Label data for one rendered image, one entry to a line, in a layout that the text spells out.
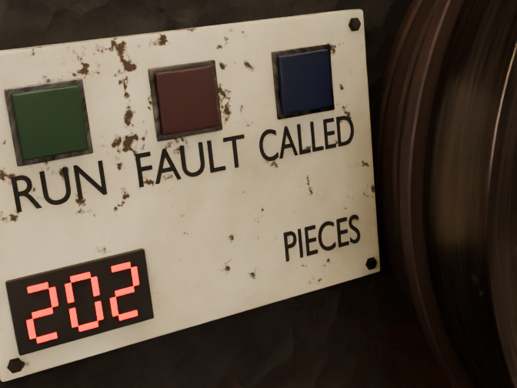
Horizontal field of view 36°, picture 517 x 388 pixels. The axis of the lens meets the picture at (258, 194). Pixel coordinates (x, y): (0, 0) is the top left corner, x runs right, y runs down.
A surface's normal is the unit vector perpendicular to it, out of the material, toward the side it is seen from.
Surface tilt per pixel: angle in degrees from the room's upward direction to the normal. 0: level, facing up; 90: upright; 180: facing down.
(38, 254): 90
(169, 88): 90
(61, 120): 90
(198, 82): 90
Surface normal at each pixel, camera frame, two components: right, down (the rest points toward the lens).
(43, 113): 0.46, 0.17
